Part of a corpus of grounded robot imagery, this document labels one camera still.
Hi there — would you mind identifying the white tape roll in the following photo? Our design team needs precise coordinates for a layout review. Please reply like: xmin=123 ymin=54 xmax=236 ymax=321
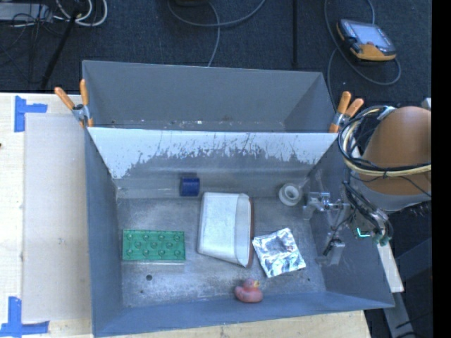
xmin=278 ymin=182 xmax=304 ymax=207

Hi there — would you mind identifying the red rubber duck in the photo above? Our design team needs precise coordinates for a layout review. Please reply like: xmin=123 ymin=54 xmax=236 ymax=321
xmin=233 ymin=277 xmax=264 ymax=304

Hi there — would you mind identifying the grey metal bin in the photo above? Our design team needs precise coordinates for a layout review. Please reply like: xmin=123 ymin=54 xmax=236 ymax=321
xmin=81 ymin=60 xmax=396 ymax=338

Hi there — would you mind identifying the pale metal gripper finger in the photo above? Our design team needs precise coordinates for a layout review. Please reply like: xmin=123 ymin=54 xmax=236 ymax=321
xmin=315 ymin=239 xmax=347 ymax=268
xmin=302 ymin=191 xmax=333 ymax=222

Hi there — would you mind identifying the blue cube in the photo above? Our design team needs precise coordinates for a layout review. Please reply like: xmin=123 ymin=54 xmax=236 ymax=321
xmin=178 ymin=173 xmax=202 ymax=198

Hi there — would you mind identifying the green studded flat block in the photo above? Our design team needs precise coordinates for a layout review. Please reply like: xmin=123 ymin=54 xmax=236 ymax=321
xmin=121 ymin=229 xmax=187 ymax=262

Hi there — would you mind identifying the white rectangular tray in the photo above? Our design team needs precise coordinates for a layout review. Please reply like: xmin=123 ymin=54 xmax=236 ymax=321
xmin=196 ymin=192 xmax=255 ymax=269

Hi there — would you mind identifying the silver foil packet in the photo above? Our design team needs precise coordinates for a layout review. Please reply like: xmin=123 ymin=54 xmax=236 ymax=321
xmin=252 ymin=227 xmax=307 ymax=279

